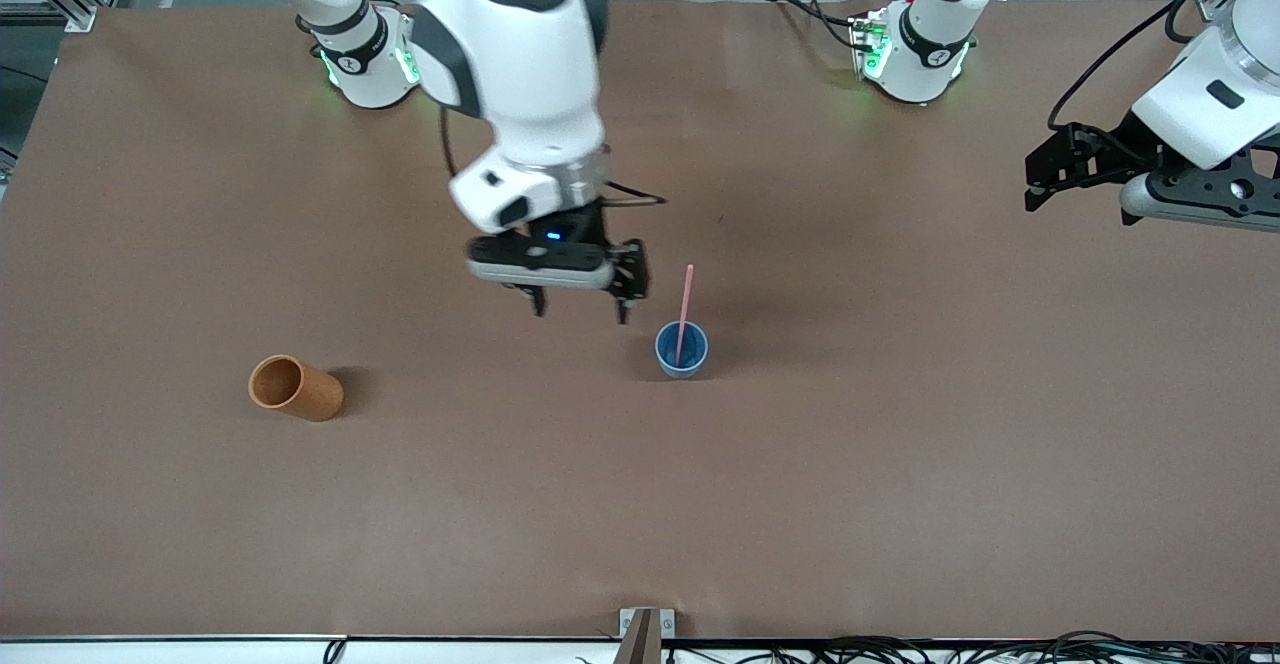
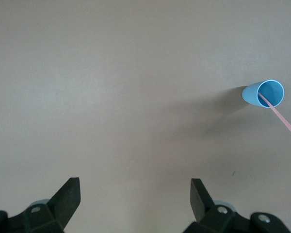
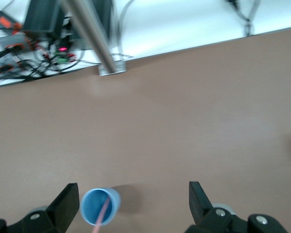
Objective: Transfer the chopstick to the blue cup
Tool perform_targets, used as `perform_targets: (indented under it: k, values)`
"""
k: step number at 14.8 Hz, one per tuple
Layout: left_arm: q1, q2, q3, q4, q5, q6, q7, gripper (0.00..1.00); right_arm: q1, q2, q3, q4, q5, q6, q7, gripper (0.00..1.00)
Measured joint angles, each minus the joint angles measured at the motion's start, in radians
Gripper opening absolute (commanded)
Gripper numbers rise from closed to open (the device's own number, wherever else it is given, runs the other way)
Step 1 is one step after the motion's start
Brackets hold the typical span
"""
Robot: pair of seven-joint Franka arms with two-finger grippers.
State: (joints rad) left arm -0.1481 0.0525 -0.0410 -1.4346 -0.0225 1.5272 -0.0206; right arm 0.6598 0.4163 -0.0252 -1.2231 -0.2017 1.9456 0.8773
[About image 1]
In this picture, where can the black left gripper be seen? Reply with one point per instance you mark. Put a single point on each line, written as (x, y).
(1128, 147)

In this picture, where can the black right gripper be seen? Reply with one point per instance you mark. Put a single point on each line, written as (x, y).
(580, 222)

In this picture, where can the pink chopstick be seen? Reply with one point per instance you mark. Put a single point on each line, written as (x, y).
(686, 304)

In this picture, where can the blue cup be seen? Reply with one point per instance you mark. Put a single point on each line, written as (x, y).
(690, 362)

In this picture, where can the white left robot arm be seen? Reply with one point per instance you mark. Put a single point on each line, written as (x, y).
(930, 64)

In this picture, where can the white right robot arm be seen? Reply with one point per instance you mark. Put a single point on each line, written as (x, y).
(530, 74)

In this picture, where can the brown cylindrical cup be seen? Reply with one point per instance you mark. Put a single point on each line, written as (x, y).
(305, 394)

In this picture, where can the brown table cover sheet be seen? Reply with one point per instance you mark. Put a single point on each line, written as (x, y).
(640, 494)

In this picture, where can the brown mounting pole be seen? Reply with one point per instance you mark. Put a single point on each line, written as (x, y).
(640, 644)

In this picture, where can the metal table edge bracket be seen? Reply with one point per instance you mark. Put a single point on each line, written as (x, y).
(667, 624)

